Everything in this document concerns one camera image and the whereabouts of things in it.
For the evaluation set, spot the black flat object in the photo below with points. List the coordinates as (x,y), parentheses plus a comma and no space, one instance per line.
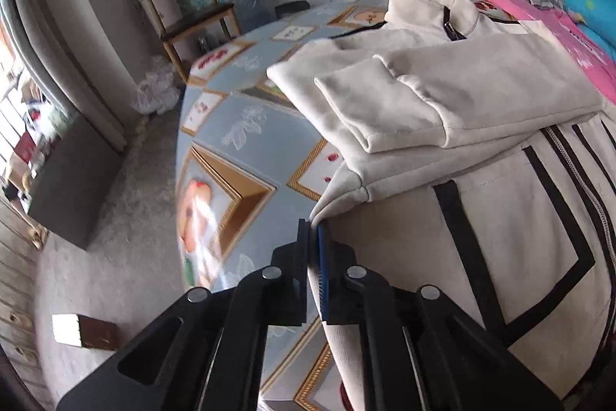
(291,6)

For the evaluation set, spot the fruit print tablecloth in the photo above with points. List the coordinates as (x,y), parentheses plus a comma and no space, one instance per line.
(240,122)

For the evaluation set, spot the cream zip jacket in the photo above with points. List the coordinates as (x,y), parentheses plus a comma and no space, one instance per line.
(433,103)

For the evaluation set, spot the pink floral blanket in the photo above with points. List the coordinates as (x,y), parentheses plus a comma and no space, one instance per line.
(568,40)

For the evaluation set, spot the grey cabinet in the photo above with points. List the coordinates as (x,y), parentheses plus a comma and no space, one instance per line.
(72,180)

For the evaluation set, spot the metal window railing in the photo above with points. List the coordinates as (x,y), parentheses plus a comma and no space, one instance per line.
(14,295)

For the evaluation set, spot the white plastic bag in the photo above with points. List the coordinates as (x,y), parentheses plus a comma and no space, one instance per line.
(156,88)

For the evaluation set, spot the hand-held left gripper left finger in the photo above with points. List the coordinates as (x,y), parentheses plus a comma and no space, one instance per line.
(293,276)

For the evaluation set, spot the wooden chair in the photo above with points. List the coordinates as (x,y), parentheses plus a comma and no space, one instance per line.
(197,18)

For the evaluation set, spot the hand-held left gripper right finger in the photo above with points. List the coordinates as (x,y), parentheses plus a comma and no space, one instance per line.
(323,276)

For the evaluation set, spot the beige slippers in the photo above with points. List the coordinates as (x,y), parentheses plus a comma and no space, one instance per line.
(37,237)

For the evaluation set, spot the blue pillow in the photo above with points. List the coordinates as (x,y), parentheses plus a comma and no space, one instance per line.
(587,1)

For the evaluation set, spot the empty clear water jug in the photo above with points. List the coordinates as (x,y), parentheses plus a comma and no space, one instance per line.
(255,9)

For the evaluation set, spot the white cylindrical bin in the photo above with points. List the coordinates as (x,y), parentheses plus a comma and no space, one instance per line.
(161,4)

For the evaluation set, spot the grey curtain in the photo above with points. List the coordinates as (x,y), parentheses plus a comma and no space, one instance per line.
(82,30)

